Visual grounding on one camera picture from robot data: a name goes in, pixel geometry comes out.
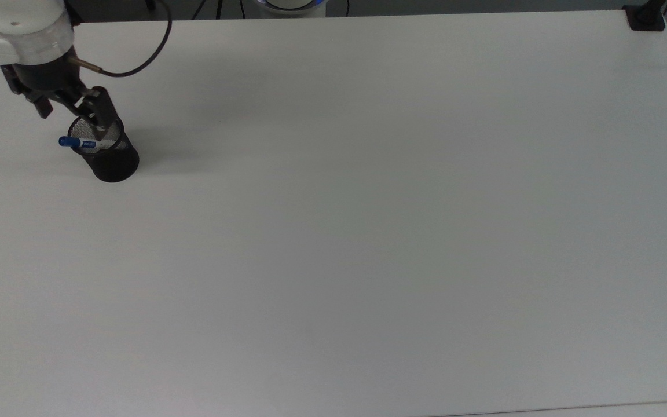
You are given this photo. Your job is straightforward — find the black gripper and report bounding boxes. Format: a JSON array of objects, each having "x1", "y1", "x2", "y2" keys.
[{"x1": 1, "y1": 54, "x2": 123, "y2": 143}]

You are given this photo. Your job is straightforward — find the blue capped white marker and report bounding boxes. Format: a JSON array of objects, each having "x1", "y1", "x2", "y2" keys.
[{"x1": 58, "y1": 136, "x2": 119, "y2": 153}]

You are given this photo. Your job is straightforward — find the black mesh pen cup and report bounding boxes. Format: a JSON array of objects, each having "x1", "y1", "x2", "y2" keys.
[{"x1": 67, "y1": 113, "x2": 140, "y2": 184}]

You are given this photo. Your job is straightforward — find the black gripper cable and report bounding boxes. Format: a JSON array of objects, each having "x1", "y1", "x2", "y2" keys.
[{"x1": 69, "y1": 0, "x2": 174, "y2": 78}]

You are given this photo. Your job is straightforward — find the black camera pole clamp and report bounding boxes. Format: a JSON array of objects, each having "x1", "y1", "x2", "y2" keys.
[{"x1": 623, "y1": 0, "x2": 667, "y2": 32}]

